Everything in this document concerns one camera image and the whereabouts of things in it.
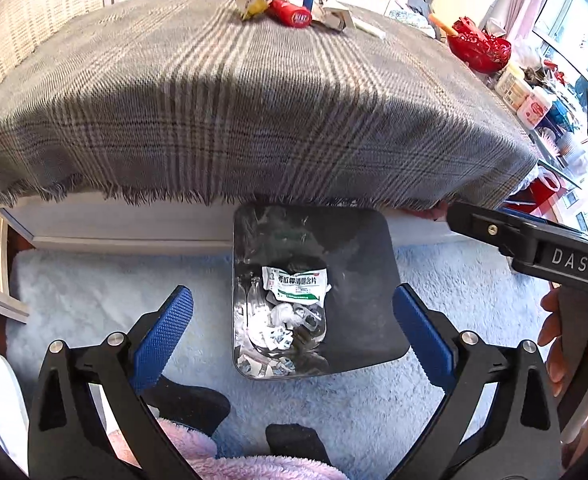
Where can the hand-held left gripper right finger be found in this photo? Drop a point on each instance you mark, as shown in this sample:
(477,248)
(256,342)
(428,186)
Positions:
(421,335)

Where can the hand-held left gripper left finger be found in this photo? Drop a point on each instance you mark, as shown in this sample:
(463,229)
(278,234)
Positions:
(166,340)

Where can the black trash bin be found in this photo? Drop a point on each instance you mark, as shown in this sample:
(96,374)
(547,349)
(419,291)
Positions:
(368,285)

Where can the white green medicine packet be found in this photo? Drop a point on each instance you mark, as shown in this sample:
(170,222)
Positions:
(296,285)

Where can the person's right hand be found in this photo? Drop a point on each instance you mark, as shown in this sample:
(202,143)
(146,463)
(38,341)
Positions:
(551,340)

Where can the black sock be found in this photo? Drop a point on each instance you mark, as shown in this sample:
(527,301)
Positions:
(189,405)
(296,442)

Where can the white fluffy rug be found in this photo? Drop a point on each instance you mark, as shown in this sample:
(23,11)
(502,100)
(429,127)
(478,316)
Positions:
(99,300)

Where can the white bottle pink label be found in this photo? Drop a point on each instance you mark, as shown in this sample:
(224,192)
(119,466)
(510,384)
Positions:
(536,107)

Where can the white bottle yellow lid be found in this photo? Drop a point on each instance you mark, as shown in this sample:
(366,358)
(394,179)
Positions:
(511,85)

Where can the window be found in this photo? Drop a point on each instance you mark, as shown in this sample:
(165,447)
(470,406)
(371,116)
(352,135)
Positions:
(573,25)

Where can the pink fuzzy pants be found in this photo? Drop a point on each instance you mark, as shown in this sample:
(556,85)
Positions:
(254,467)

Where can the red basket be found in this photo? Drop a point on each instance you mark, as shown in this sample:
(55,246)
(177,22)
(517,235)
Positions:
(478,47)

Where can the grey plaid tablecloth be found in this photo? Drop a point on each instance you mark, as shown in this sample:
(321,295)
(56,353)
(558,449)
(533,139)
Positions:
(224,110)

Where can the white paper strip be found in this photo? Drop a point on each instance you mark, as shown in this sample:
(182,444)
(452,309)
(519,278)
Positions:
(368,26)

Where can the small brown box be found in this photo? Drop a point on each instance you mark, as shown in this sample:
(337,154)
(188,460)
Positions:
(336,16)

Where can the red tube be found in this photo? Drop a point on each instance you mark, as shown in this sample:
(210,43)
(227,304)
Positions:
(291,12)

